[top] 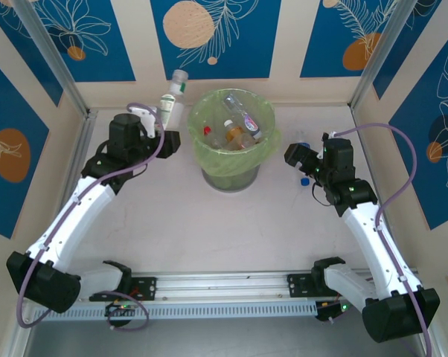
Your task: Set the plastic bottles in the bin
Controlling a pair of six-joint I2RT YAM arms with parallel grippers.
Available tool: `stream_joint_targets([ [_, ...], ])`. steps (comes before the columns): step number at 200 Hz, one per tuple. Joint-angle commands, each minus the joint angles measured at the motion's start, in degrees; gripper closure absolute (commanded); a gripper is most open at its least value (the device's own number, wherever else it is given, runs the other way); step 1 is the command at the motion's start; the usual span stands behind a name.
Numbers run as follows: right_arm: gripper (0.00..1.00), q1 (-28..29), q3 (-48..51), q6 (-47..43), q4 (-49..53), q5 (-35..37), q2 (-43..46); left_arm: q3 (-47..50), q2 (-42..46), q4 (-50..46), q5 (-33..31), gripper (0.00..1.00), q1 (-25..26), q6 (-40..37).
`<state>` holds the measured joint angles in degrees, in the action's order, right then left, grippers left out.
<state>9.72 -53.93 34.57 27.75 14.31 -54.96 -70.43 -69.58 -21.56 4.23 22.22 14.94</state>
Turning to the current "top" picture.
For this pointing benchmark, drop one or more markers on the clear bottle green white label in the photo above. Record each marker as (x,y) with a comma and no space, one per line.
(173,104)

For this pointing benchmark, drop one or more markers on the red label water bottle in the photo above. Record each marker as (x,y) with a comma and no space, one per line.
(208,131)

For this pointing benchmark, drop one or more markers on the clear bottle purple label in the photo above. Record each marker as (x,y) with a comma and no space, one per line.
(246,119)

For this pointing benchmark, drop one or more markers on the gold red label bottle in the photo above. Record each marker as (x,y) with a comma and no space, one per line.
(233,134)

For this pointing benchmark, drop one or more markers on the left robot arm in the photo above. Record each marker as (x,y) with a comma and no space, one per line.
(71,219)

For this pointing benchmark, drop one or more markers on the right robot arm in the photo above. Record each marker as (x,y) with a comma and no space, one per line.
(376,245)

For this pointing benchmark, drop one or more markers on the green plastic bin liner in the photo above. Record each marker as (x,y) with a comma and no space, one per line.
(268,145)

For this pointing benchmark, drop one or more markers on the grey mesh waste bin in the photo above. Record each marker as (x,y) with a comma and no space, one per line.
(231,182)

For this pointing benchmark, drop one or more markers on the blue bottle cap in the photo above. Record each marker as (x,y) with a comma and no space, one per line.
(304,182)

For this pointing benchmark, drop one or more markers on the small circuit board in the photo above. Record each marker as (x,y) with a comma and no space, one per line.
(120,308)
(330,310)

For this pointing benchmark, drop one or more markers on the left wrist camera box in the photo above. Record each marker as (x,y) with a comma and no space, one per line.
(146,119)

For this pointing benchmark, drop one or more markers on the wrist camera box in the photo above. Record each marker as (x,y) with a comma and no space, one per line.
(146,119)
(330,135)

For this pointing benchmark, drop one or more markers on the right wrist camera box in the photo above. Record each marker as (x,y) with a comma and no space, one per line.
(330,135)

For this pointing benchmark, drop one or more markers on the aluminium side rail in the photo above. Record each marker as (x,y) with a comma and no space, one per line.
(83,128)

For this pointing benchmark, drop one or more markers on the aluminium frame post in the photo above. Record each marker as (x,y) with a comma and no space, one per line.
(384,44)
(435,349)
(56,56)
(10,342)

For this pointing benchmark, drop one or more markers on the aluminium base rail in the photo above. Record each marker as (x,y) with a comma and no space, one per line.
(224,284)

